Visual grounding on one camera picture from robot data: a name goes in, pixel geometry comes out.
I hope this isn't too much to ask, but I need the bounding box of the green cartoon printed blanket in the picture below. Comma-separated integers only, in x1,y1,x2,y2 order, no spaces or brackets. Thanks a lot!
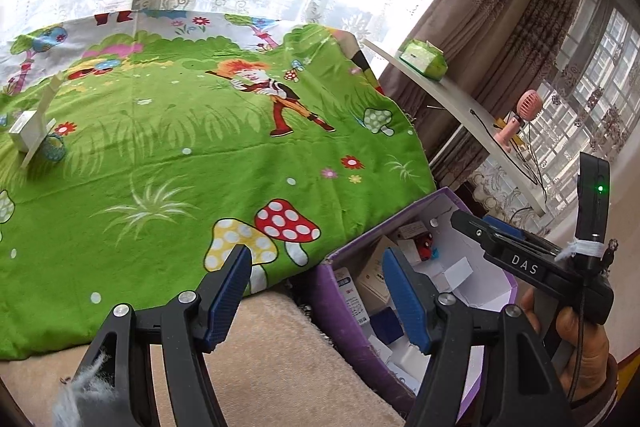
0,9,437,361

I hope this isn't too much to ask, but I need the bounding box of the person's right forearm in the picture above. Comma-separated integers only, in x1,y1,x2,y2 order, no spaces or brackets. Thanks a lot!
567,354,632,427

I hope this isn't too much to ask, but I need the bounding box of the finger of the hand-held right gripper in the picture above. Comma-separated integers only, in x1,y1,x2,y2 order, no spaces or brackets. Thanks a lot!
449,210,507,254
481,215,562,254

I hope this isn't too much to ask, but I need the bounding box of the beige plush cushion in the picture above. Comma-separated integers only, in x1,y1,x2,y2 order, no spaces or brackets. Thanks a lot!
0,291,407,427

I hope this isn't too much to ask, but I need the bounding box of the beige box with barcode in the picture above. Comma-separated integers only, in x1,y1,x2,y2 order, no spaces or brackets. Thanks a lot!
357,234,397,309

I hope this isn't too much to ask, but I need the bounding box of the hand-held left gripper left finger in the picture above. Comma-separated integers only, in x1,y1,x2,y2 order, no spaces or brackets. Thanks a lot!
69,244,252,427

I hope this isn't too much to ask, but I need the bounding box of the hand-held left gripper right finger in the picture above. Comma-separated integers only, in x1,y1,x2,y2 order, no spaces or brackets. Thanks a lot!
382,247,572,427

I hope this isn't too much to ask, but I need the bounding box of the white curved shelf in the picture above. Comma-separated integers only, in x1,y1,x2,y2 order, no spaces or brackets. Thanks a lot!
361,37,549,216

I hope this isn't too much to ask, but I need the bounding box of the thin black cable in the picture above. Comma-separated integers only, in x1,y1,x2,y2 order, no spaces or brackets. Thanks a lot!
469,109,549,204

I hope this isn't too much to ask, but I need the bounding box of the white box blue red label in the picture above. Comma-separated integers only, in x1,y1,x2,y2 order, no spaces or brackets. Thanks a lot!
333,266,374,331

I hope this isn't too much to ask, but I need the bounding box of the brown patterned curtain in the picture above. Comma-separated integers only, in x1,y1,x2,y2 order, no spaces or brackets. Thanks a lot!
375,0,607,190

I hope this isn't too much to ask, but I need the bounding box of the white box black text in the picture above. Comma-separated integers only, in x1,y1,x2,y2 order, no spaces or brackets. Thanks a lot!
399,221,427,242

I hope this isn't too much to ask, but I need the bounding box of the white fluffy tuft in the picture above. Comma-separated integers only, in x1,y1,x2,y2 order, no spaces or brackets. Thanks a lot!
52,351,122,427

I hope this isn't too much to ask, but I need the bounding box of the person's right hand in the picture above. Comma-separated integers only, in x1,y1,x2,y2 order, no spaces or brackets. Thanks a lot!
519,292,621,404

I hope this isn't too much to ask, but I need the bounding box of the navy blue box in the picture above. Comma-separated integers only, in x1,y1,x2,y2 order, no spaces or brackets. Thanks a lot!
369,306,406,344

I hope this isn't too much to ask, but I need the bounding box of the purple storage box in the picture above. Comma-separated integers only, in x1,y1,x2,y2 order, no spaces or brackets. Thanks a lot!
304,187,522,419

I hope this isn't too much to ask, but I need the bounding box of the green tissue pack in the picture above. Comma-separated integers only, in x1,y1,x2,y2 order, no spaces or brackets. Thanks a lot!
398,38,449,82

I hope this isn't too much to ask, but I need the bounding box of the pink handheld fan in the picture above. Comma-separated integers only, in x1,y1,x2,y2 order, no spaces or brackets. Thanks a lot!
492,89,544,154

